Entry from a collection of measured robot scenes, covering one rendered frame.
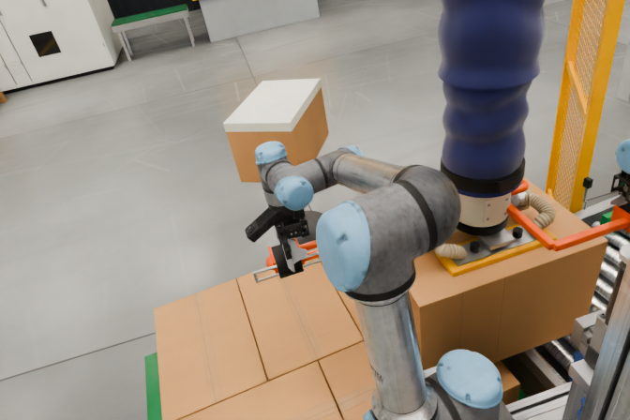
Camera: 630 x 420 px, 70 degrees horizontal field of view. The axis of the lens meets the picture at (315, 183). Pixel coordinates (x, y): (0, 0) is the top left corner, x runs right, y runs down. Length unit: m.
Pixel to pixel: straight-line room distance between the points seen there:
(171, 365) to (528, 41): 1.70
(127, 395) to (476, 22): 2.41
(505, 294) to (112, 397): 2.09
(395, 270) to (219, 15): 7.92
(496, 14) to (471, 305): 0.77
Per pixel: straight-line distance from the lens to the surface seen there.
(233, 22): 8.46
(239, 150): 2.66
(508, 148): 1.25
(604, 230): 1.38
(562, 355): 1.91
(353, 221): 0.61
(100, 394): 2.88
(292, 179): 0.98
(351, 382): 1.80
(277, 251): 1.28
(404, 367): 0.79
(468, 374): 0.95
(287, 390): 1.82
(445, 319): 1.39
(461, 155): 1.25
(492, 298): 1.43
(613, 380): 0.82
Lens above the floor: 2.06
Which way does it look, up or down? 33 degrees down
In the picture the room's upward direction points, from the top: 11 degrees counter-clockwise
